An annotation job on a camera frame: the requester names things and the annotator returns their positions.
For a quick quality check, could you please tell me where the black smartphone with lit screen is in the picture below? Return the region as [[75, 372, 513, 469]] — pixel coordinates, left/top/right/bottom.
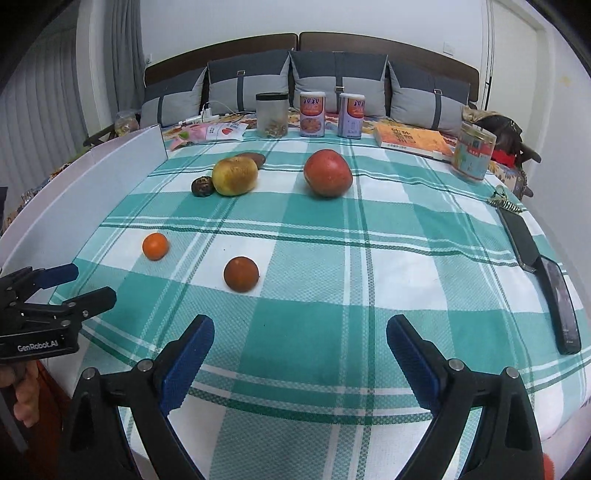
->
[[536, 256, 583, 355]]

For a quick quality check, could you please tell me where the striped hair clip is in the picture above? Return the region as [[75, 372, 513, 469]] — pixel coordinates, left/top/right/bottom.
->
[[489, 185, 525, 213]]

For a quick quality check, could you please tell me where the white door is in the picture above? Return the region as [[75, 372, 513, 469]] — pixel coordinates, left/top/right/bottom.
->
[[480, 0, 568, 116]]

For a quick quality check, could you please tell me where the white cable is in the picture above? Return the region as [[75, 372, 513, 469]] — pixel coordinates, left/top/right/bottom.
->
[[210, 100, 252, 116]]

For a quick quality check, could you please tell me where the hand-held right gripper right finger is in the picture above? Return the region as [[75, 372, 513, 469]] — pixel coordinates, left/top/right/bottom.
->
[[386, 315, 546, 480]]

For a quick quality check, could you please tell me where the orange tangerine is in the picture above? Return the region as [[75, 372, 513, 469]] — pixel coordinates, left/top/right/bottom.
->
[[141, 233, 170, 261]]

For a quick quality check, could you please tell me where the black phone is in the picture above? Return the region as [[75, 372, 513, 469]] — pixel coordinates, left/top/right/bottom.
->
[[496, 208, 541, 272]]

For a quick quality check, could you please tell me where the blue and orange labelled can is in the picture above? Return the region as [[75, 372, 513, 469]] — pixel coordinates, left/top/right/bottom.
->
[[337, 92, 366, 139]]

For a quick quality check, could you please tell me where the green white plaid cloth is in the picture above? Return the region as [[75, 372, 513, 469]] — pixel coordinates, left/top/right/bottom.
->
[[46, 131, 591, 480]]

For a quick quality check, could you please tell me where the white snack packet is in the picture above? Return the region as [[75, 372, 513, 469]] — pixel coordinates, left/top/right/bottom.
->
[[205, 122, 245, 141]]

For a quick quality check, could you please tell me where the person's left hand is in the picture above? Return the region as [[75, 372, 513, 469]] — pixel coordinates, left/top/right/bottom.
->
[[0, 360, 42, 428]]

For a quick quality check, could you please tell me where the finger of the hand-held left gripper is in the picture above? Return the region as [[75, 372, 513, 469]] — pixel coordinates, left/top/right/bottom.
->
[[0, 264, 79, 305], [16, 286, 117, 330]]

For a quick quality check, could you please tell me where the white box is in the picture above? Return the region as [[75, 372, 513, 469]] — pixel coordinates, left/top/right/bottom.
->
[[0, 124, 168, 278]]

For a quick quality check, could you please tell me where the dark bag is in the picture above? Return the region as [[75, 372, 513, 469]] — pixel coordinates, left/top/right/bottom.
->
[[462, 105, 541, 167]]

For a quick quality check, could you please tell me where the reddish brown passion fruit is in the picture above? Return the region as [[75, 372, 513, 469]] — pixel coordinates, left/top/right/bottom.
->
[[223, 256, 260, 293]]

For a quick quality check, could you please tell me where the clear jar with black lid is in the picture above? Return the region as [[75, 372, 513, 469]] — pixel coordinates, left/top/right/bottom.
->
[[255, 92, 289, 139]]

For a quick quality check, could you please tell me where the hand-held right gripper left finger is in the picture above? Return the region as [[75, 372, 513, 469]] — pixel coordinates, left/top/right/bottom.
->
[[69, 315, 216, 480]]

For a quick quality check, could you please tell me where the orange book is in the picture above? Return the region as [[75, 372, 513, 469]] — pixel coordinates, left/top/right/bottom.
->
[[373, 121, 455, 162]]

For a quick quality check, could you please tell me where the grey curtain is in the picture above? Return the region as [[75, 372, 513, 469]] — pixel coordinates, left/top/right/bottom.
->
[[0, 0, 145, 167]]

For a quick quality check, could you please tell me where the yellow apple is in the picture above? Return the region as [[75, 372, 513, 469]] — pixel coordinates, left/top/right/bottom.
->
[[211, 157, 259, 197]]

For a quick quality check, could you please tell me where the clear jar with printed label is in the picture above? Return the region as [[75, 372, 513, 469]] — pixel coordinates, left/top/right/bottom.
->
[[451, 121, 497, 184]]

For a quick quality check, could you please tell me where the clear bag of snacks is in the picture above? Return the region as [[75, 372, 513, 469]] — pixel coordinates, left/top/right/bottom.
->
[[115, 111, 140, 137]]

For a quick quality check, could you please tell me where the grey pillow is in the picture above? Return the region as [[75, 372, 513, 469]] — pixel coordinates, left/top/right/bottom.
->
[[387, 60, 472, 132], [288, 50, 389, 118], [207, 48, 293, 116], [139, 67, 208, 130]]

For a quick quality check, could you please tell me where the pink snack packet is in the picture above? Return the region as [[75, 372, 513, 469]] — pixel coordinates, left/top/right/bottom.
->
[[164, 124, 208, 151]]

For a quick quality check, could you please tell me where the red apple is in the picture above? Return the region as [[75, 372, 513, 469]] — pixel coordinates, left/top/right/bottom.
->
[[303, 149, 354, 199]]

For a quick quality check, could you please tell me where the dark wooden chair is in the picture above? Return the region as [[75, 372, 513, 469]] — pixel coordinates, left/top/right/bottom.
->
[[83, 124, 116, 147]]

